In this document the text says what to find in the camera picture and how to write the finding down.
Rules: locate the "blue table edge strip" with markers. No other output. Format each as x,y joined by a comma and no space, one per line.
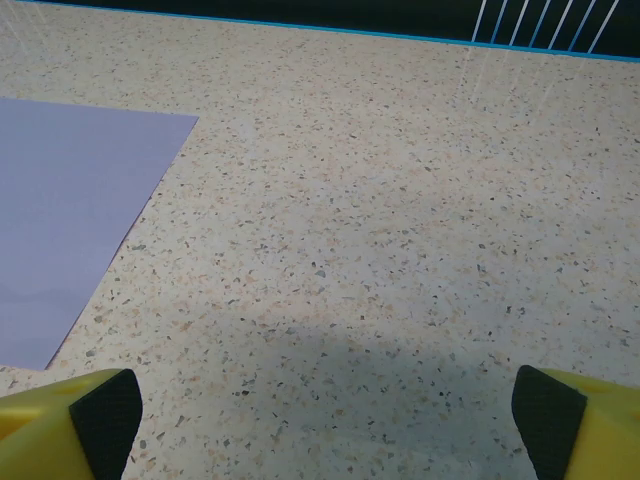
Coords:
600,54

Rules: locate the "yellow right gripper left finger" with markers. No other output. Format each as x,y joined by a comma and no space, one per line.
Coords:
45,435

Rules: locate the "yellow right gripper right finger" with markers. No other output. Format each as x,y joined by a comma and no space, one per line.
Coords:
595,435

